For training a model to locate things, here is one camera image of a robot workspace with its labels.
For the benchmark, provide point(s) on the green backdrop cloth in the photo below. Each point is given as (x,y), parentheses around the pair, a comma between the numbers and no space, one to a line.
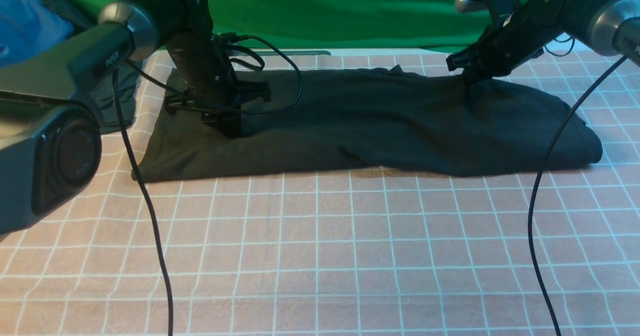
(324,24)

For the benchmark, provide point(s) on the dark gray long-sleeved shirt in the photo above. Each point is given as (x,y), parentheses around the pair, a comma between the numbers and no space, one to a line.
(360,118)

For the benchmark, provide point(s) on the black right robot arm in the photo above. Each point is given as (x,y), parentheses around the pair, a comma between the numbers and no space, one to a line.
(607,27)

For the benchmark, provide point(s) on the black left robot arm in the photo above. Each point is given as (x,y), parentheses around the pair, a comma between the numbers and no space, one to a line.
(50,140)

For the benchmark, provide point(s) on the blue crumpled garment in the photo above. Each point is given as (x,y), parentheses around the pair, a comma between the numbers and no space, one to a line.
(27,28)

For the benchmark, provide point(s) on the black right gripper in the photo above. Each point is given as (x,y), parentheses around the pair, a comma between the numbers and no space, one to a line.
(509,41)

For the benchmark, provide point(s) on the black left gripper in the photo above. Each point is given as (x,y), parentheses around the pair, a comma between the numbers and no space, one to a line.
(213,88)

